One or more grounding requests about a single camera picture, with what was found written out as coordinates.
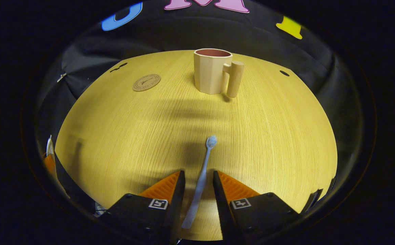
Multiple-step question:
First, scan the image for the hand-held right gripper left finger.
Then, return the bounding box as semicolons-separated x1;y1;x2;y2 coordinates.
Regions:
99;170;186;245

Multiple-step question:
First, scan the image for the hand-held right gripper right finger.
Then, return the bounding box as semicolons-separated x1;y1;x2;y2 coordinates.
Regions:
213;170;301;244

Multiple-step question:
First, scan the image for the light blue toothbrush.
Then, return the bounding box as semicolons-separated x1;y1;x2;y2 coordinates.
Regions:
181;135;217;229

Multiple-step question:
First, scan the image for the round cork coaster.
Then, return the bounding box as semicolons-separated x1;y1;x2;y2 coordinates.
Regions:
132;73;162;92

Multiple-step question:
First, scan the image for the beige cup with handle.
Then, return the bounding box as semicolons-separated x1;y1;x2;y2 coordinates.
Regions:
193;48;245;98

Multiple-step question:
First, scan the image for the wooden desktop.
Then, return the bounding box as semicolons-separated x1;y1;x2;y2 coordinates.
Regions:
54;50;338;241

